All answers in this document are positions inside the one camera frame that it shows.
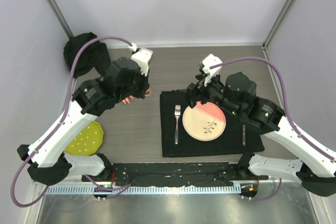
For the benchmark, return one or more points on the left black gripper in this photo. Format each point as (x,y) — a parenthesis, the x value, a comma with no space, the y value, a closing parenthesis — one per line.
(145,85)

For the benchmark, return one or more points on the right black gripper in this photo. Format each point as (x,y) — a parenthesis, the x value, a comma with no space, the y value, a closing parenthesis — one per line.
(193,90)

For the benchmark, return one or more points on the nail polish bottle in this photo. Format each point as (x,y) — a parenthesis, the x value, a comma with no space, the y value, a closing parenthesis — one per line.
(147,92)

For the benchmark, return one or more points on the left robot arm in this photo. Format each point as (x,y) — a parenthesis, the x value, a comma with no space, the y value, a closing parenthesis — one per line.
(49,164)

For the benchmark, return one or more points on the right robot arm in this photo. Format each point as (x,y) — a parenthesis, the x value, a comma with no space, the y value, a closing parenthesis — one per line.
(237,96)

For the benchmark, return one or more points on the pink cream plate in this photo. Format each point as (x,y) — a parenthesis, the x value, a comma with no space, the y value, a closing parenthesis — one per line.
(204,122)

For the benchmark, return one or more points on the silver fork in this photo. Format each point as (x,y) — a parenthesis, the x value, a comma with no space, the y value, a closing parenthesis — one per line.
(177,114)

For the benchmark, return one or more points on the table knife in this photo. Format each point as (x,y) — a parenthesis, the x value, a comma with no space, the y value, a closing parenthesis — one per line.
(244,134)

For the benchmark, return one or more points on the black sleeve cloth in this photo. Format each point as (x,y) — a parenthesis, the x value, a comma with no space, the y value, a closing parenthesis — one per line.
(94,56)

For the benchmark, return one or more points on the black placemat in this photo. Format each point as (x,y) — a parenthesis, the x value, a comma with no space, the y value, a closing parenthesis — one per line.
(229,142)

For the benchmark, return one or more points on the green dotted plate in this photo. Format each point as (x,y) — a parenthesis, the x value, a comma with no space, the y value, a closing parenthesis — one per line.
(87,142)

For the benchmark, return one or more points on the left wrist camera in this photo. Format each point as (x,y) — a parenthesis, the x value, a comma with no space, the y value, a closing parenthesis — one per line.
(142,56)

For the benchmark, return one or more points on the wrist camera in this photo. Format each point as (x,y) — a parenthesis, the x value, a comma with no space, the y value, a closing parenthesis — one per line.
(142,56)
(209,67)

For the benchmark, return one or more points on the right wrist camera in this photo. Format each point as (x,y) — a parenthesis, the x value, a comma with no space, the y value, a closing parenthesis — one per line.
(209,67)

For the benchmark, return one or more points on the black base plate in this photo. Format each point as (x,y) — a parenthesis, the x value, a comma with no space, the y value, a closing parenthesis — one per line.
(209,174)

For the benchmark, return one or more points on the white cable duct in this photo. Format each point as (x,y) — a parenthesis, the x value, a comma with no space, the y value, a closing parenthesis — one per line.
(152,190)

